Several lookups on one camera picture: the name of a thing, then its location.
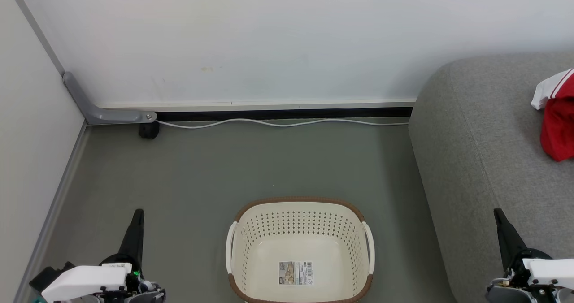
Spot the grey metal partition foot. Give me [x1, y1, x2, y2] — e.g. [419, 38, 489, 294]
[4, 0, 157, 126]

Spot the black caster wheel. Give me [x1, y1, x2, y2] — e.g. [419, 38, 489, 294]
[138, 121, 160, 139]

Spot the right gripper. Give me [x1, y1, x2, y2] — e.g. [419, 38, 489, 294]
[486, 208, 574, 303]

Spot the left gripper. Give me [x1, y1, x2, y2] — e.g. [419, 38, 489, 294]
[41, 209, 166, 303]

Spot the red and white jersey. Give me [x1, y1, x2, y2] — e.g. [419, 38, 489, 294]
[531, 69, 574, 111]

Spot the cream laundry basket brown rim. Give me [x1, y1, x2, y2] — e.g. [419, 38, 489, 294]
[225, 197, 375, 303]

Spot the white floor cable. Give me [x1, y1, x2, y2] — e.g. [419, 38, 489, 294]
[155, 118, 409, 129]

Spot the paper label sticker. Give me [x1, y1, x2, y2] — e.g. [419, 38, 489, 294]
[278, 260, 314, 286]

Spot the grey fabric sofa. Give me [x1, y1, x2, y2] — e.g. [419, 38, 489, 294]
[408, 52, 574, 303]

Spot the red garment with white trim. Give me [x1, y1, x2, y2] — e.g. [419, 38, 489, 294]
[540, 97, 574, 162]

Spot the black and white skirting board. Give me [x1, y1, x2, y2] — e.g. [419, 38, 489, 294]
[96, 99, 417, 122]

